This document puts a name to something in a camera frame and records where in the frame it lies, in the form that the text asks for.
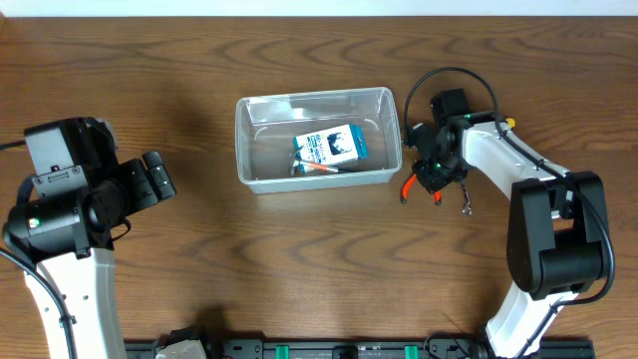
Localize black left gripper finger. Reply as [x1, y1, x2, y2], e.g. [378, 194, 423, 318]
[143, 151, 163, 169]
[149, 165, 176, 201]

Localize red black handled cutters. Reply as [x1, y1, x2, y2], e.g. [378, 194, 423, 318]
[400, 175, 443, 205]

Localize blue white small box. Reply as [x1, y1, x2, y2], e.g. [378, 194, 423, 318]
[292, 124, 369, 168]

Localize black orange telescopic pickup tool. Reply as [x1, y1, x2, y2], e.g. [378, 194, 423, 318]
[290, 155, 356, 175]

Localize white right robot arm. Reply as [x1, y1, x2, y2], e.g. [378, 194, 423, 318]
[406, 113, 616, 358]

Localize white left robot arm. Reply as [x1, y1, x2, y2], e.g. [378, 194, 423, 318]
[3, 151, 175, 358]

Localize clear plastic container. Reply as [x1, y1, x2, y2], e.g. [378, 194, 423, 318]
[235, 87, 403, 193]

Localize silver offset ring wrench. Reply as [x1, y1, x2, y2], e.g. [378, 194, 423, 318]
[460, 179, 473, 216]

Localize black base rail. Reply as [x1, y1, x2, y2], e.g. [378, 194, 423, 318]
[124, 326, 597, 359]

